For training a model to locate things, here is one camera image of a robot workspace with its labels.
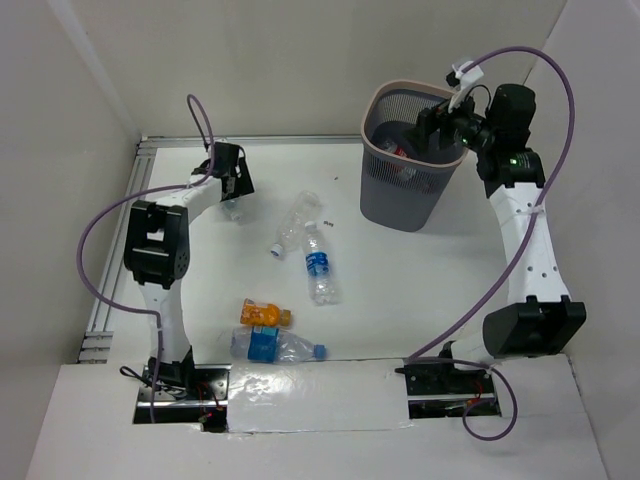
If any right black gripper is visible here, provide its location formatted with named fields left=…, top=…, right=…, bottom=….
left=399, top=83, right=497, bottom=157

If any clear bottle green label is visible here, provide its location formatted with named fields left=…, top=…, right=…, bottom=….
left=220, top=198, right=244, bottom=222

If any red label water bottle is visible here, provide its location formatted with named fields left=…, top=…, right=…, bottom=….
left=379, top=138, right=412, bottom=159

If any blue label water bottle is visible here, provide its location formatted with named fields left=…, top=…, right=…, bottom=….
left=302, top=221, right=339, bottom=306

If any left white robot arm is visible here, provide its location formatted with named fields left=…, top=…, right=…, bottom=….
left=124, top=142, right=255, bottom=399

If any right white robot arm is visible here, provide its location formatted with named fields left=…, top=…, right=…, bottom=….
left=407, top=84, right=587, bottom=392

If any grey mesh waste bin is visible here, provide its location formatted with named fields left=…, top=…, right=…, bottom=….
left=360, top=80, right=466, bottom=232

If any clear unlabelled plastic bottle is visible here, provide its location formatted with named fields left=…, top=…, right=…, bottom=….
left=270, top=191, right=322, bottom=259

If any small orange juice bottle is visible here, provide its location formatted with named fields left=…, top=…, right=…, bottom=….
left=240, top=298, right=292, bottom=328

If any crushed bottle blue label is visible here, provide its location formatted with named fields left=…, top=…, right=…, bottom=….
left=230, top=327, right=328, bottom=364

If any silver tape sheet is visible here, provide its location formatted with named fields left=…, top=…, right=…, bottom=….
left=227, top=359, right=411, bottom=433

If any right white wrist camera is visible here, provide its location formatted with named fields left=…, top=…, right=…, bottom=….
left=445, top=58, right=484, bottom=100

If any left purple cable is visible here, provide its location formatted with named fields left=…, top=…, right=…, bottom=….
left=75, top=93, right=221, bottom=426

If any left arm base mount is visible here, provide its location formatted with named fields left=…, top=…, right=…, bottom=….
left=133, top=365, right=231, bottom=433

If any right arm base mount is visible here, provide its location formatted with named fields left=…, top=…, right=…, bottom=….
left=394, top=362, right=500, bottom=420

